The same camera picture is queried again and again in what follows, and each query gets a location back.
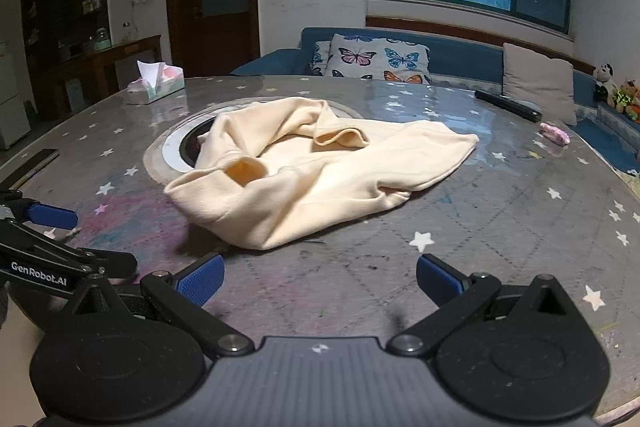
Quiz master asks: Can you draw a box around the butterfly print pillow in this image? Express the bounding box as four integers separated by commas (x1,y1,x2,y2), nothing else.
310,33,432,86

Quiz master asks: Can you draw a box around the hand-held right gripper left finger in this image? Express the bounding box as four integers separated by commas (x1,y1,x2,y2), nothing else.
60,253,256,360

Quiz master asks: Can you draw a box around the cream garment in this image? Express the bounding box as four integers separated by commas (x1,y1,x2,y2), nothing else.
164,96,480,251

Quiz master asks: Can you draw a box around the pastel tissue box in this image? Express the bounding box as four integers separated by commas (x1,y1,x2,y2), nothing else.
126,60,185,104

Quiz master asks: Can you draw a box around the round built-in table stove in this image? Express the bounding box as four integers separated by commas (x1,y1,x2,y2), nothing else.
143,97,366,186

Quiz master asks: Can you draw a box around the blue sofa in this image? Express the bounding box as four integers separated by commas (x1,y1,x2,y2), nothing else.
230,27,640,174

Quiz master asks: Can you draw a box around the white refrigerator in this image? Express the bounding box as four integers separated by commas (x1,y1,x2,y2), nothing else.
0,39,32,152

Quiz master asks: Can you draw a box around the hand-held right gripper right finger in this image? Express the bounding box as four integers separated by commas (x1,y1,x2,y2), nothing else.
389,253,585,356

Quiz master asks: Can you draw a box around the black remote control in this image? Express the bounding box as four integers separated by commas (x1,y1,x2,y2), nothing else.
474,90,544,122

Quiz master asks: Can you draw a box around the orange brown plush toy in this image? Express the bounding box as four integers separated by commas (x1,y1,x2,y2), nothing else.
617,79,640,122

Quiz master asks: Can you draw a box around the black flat bar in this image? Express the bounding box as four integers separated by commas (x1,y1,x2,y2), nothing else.
0,149,60,190

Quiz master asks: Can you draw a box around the small pink cloth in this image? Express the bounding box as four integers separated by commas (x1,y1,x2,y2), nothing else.
539,122,571,147

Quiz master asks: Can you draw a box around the dark wooden sideboard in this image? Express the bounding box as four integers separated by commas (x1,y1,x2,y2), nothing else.
47,35,162,118

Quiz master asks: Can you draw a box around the beige pillow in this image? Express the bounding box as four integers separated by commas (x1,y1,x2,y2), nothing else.
501,43,579,126

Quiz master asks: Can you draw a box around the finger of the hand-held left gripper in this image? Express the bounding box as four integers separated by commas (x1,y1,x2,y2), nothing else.
0,226,139,280
0,190,79,231

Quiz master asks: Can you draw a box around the black and white plush toy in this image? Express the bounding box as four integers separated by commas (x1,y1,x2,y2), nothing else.
593,63,622,106

